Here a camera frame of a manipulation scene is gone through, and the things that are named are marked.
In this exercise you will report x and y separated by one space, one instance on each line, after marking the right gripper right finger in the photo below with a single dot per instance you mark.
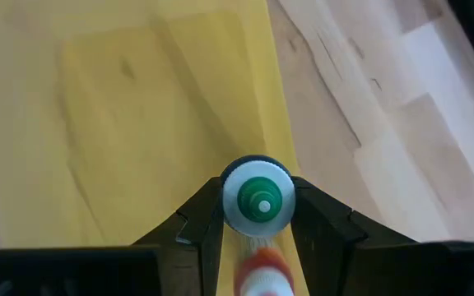
327 255

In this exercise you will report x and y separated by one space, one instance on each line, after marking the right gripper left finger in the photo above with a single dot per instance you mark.
196 246

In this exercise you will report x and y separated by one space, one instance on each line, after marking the large orange-capped food coloring bottle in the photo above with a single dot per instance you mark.
263 267

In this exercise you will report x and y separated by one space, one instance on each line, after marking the large green food coloring bottle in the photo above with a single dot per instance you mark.
257 201

